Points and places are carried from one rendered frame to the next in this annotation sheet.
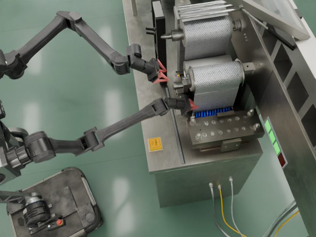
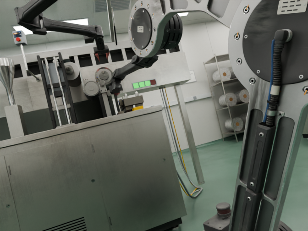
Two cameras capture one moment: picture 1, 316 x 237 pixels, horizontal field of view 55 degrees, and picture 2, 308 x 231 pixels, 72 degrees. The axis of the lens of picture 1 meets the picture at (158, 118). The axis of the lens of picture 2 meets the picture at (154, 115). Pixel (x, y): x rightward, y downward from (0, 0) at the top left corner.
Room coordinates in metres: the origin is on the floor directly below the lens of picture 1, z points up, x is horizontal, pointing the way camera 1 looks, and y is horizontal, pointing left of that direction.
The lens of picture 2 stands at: (0.93, 1.53, 0.79)
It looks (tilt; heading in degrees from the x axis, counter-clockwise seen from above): 2 degrees up; 260
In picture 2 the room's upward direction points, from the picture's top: 14 degrees counter-clockwise
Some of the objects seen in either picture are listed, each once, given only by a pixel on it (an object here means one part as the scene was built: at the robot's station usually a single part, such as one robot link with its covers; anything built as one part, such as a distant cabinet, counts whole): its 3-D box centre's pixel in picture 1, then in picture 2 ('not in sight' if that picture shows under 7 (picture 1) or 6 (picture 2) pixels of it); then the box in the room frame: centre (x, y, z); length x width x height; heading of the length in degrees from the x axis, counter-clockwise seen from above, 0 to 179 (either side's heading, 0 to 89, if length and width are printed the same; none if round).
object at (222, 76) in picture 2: not in sight; (254, 91); (-2.14, -2.76, 0.92); 1.83 x 0.53 x 1.85; 5
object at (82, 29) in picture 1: (97, 43); (70, 28); (1.08, 0.26, 1.45); 0.43 x 0.06 x 0.11; 35
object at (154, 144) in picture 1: (154, 144); (137, 108); (0.78, 0.03, 0.91); 0.07 x 0.07 x 0.02; 5
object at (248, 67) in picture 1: (248, 67); not in sight; (0.99, -0.49, 1.28); 0.06 x 0.05 x 0.02; 95
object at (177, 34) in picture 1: (177, 34); (68, 70); (1.21, -0.14, 1.33); 0.06 x 0.06 x 0.06; 5
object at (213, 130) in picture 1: (224, 128); (130, 104); (0.80, -0.36, 1.00); 0.40 x 0.16 x 0.06; 95
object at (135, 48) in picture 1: (129, 58); (92, 36); (0.97, 0.11, 1.45); 0.12 x 0.12 x 0.09; 3
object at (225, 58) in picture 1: (207, 68); (92, 90); (1.09, -0.30, 1.17); 0.26 x 0.12 x 0.12; 95
